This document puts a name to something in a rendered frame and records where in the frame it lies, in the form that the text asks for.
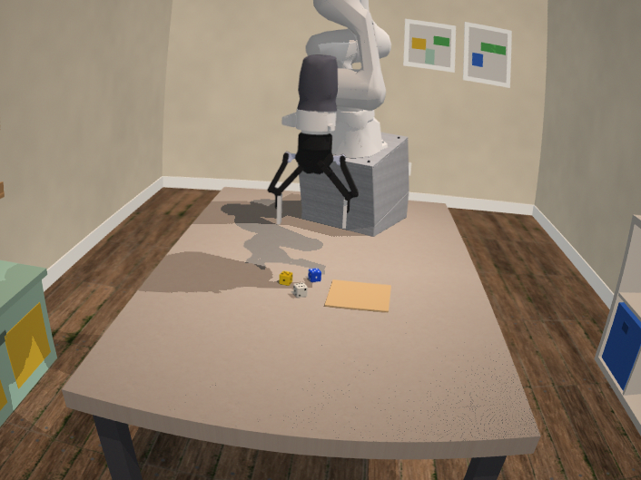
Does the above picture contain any white die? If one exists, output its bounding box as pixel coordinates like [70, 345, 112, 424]
[293, 283, 308, 298]

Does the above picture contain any blue die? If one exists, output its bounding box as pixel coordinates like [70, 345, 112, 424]
[308, 269, 321, 282]

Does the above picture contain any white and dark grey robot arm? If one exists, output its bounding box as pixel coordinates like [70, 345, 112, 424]
[281, 0, 391, 158]

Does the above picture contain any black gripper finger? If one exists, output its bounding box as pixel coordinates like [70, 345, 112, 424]
[317, 154, 359, 229]
[267, 152, 311, 224]

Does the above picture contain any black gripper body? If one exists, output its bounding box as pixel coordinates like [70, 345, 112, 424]
[295, 132, 333, 174]

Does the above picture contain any light orange mat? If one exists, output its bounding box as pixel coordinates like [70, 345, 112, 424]
[324, 279, 391, 313]

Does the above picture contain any yellow die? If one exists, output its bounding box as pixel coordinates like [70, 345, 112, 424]
[279, 271, 292, 286]

